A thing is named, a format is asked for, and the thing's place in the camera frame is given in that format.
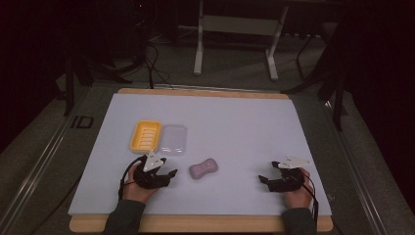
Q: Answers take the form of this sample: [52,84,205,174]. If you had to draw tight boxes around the white metal stand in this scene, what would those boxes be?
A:
[193,0,290,82]

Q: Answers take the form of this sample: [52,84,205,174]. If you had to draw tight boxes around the clear plastic container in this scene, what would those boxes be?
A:
[158,123,188,157]

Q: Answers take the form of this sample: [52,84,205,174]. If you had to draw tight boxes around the dark chair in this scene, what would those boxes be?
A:
[281,19,349,132]

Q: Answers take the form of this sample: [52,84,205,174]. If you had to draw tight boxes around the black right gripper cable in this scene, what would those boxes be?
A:
[293,171,320,230]

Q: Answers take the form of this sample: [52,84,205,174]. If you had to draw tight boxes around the yellow soap dish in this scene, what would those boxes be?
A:
[128,119,162,155]

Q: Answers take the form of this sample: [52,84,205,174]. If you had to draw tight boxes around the wooden table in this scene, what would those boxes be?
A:
[69,87,335,234]

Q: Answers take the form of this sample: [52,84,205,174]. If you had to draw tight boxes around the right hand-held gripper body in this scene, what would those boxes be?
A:
[266,155,313,193]

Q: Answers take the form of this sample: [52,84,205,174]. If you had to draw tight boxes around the person's left hand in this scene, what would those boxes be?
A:
[121,161,161,205]

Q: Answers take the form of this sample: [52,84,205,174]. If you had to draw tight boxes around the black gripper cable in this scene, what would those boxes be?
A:
[117,154,149,202]
[293,171,320,230]

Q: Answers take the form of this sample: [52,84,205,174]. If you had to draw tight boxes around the black floor cables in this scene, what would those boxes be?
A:
[142,41,175,91]

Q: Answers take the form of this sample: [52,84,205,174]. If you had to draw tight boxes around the black stand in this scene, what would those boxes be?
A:
[62,48,133,118]

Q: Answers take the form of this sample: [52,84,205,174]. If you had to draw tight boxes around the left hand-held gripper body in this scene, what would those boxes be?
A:
[132,149,170,191]

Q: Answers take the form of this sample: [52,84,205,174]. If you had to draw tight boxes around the purple soap bar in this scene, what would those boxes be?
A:
[188,158,219,181]

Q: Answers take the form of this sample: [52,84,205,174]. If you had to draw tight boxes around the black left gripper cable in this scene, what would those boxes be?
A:
[117,154,149,202]

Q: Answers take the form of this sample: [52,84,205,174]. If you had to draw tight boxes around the pale blue table mat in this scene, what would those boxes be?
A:
[68,92,333,217]

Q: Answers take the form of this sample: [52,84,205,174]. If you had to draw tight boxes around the metal floor rail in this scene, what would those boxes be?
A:
[321,97,391,235]
[0,112,99,235]

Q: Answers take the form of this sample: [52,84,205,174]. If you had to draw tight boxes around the person's right hand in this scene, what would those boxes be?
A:
[281,167,315,210]

